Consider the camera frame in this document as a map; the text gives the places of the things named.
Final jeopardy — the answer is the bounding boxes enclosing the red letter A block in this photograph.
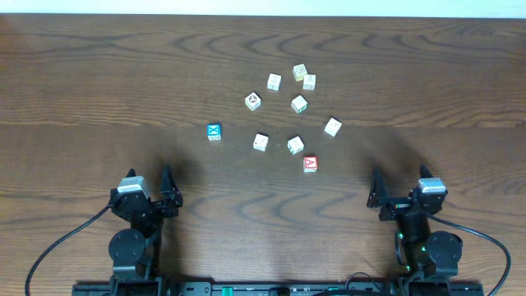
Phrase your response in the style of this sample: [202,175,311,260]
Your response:
[303,156,318,173]

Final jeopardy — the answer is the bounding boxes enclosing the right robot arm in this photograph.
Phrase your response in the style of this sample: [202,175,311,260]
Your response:
[367,165,463,295]

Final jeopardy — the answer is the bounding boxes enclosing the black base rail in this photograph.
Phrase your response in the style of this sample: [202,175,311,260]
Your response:
[72,281,484,296]

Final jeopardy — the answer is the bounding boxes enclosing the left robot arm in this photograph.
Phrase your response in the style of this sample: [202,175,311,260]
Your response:
[108,165,183,295]

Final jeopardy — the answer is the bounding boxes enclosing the white block green edge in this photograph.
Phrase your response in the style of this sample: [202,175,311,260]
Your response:
[287,136,305,155]

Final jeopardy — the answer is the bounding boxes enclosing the yellow-green pattern block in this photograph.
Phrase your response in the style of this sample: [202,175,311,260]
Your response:
[293,64,308,81]

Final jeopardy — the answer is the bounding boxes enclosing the white block green side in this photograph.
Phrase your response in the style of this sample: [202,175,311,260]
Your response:
[291,95,308,114]

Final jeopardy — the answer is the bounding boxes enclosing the white block red circle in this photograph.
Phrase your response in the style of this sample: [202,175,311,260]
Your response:
[244,92,261,111]

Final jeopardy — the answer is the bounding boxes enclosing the blue letter X block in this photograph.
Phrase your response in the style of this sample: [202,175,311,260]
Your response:
[207,123,222,141]

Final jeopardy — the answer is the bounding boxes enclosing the white and yellow block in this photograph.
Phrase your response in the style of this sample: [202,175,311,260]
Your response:
[324,118,342,136]

